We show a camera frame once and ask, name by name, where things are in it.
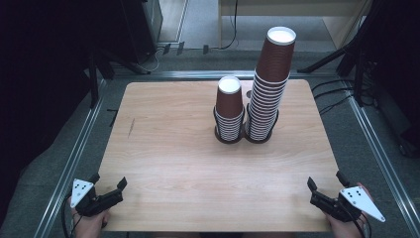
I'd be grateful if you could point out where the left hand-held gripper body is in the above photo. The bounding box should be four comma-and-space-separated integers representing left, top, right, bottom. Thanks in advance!
70, 178, 124, 218

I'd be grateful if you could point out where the black computer tower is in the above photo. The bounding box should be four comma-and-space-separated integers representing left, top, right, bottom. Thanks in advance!
120, 0, 163, 64

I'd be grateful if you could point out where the person's right hand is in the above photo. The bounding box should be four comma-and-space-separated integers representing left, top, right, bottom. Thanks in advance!
324, 211, 372, 238

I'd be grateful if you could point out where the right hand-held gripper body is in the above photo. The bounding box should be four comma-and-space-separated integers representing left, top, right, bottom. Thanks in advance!
309, 185, 386, 223

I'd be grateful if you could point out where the person's left hand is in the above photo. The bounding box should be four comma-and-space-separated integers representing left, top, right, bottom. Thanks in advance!
69, 197, 112, 238

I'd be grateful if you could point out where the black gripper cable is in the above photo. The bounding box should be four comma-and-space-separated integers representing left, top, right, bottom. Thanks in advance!
349, 211, 372, 238
60, 197, 83, 238

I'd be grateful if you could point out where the black wire cup holder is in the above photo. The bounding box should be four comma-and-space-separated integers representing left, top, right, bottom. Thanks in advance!
243, 102, 280, 145
213, 104, 248, 145

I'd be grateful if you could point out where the black metal stand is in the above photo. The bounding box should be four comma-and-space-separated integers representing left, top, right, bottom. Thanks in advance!
86, 48, 153, 109

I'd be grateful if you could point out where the bundle of black floor cables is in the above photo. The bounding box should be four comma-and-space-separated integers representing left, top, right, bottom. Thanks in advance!
310, 77, 377, 116

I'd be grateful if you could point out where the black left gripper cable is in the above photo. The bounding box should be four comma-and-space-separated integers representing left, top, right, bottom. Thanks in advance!
60, 197, 83, 238

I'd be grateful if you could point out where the aluminium frame rail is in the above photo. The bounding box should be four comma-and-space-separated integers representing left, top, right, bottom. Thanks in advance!
33, 78, 108, 238
345, 78, 420, 238
111, 68, 346, 81

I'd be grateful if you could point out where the black hanging cable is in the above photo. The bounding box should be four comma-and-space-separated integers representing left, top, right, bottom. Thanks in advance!
219, 0, 240, 51

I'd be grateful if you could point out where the black tripod stand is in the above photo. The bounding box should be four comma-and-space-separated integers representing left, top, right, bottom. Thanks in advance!
296, 0, 380, 107

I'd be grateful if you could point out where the stack of brown paper cups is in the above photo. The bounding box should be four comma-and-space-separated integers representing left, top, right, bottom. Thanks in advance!
245, 26, 297, 142
213, 75, 246, 143

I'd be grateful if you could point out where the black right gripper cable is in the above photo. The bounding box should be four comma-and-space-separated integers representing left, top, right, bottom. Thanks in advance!
349, 211, 372, 238

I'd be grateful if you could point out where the white floor cable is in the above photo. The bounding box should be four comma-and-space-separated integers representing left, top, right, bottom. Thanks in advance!
140, 46, 167, 73

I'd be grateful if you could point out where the light wooden furniture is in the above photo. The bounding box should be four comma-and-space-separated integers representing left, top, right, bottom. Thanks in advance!
217, 0, 372, 51

